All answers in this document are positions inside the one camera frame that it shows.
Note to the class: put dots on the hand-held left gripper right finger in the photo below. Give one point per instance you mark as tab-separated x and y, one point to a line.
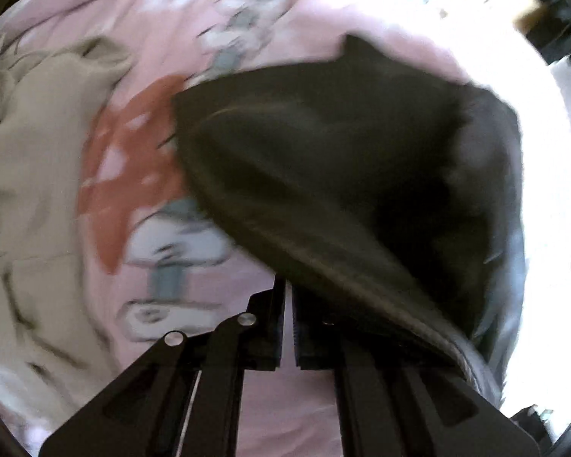
300	338

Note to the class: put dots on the black leather jacket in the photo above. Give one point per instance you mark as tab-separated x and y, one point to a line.
361	185

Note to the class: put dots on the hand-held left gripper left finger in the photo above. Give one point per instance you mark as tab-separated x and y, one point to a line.
278	328

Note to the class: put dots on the beige garment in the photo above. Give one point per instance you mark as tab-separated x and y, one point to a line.
28	200

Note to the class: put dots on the pink printed bedsheet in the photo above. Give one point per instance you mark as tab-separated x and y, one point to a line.
181	47

